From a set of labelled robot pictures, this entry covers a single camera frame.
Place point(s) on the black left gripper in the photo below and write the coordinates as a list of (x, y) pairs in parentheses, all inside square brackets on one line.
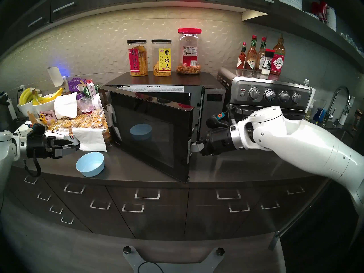
[(38, 146)]

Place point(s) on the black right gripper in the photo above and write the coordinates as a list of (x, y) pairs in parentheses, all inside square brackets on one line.
[(219, 141)]

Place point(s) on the light blue bowl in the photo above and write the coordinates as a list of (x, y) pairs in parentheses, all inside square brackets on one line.
[(89, 165)]

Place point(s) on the black glass microwave door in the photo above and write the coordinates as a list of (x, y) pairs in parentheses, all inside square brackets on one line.
[(162, 153)]

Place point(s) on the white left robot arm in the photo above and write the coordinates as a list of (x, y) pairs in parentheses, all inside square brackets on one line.
[(7, 155)]

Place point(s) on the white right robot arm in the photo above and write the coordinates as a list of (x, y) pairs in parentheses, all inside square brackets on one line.
[(307, 144)]

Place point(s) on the crumpled white paper towel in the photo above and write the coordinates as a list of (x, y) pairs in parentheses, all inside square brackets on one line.
[(58, 134)]

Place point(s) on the biscuit box with French flag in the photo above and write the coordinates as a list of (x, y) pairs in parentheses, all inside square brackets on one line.
[(74, 143)]

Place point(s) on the clear bag of madeleines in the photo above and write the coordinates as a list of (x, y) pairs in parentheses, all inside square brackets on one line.
[(64, 124), (91, 120)]

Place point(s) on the white paper napkin on basket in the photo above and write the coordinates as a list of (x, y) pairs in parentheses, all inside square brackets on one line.
[(91, 140)]

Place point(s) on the pink Korean snack pack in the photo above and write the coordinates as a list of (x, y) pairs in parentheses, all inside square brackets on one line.
[(49, 115)]

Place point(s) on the large white paper napkin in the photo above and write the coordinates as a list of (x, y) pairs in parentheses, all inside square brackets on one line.
[(65, 106)]

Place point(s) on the brown paper snack bag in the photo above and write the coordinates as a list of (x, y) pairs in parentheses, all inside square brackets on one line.
[(31, 116)]

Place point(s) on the red cup with plastic wrap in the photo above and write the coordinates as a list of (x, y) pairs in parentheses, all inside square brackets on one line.
[(86, 106)]

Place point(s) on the yellow banana bunch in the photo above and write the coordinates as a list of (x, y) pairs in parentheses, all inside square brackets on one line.
[(48, 98)]

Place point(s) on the white plastic forks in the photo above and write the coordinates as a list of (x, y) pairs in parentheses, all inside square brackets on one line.
[(96, 101)]

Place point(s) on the greenish banana bunch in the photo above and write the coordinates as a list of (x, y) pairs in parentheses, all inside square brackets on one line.
[(25, 96)]

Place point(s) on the purple snack bag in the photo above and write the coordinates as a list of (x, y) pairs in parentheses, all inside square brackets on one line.
[(75, 84)]

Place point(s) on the black coffee machine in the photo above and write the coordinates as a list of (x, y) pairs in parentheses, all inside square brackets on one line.
[(5, 113)]

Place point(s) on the colourful sachet packets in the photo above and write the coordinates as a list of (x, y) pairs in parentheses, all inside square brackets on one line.
[(91, 89)]

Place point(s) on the stainless steel toaster oven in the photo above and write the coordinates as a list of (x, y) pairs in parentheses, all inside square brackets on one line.
[(241, 84)]

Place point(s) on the dark wood drawer cabinet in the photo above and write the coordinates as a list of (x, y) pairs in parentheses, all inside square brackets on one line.
[(159, 218)]

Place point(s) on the clear jar with red lid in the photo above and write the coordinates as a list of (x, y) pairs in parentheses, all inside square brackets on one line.
[(189, 56)]

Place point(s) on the snack jar with yellow label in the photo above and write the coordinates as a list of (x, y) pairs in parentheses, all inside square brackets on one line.
[(161, 62)]

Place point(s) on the small red Tabasco bottle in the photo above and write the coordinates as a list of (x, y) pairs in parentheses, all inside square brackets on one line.
[(241, 62)]

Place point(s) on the orange-brown Tabasco bottle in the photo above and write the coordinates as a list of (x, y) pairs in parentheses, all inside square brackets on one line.
[(251, 62)]

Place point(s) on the snack jar with red label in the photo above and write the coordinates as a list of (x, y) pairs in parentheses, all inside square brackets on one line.
[(138, 62)]

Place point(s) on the black base knob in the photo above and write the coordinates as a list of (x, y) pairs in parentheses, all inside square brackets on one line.
[(220, 251), (127, 250)]

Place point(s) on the white shaker with red cap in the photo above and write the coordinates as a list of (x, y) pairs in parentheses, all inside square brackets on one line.
[(267, 64)]

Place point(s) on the green Tabasco bottle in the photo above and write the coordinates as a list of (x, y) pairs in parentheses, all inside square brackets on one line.
[(260, 59)]

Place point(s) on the large Tabasco bottle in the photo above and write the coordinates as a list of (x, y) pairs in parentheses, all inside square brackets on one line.
[(277, 63)]

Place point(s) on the yellowish clear soap bottle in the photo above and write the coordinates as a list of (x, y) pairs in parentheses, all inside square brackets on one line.
[(310, 111)]

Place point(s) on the blue dish soap bottle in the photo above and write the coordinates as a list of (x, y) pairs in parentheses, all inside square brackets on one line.
[(322, 115)]

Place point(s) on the chrome kitchen faucet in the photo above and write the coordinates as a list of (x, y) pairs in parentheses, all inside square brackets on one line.
[(342, 87)]

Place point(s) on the black dishwasher front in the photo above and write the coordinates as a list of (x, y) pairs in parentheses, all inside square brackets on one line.
[(327, 238)]

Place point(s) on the stack of red cups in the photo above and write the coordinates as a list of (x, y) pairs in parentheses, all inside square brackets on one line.
[(321, 12)]

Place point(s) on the stack of white cups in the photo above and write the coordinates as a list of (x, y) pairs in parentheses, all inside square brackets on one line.
[(331, 19)]

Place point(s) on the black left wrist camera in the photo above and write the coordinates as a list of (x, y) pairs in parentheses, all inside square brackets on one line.
[(38, 130)]

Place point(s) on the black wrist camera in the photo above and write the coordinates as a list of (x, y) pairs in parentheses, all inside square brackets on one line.
[(213, 122), (38, 130)]

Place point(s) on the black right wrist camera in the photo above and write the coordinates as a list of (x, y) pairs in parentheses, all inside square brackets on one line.
[(213, 122)]

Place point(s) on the white wall plug-in device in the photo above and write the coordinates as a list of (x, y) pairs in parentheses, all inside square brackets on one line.
[(55, 76)]

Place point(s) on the dark wooden wall shelf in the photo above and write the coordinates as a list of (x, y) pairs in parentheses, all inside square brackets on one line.
[(298, 25)]

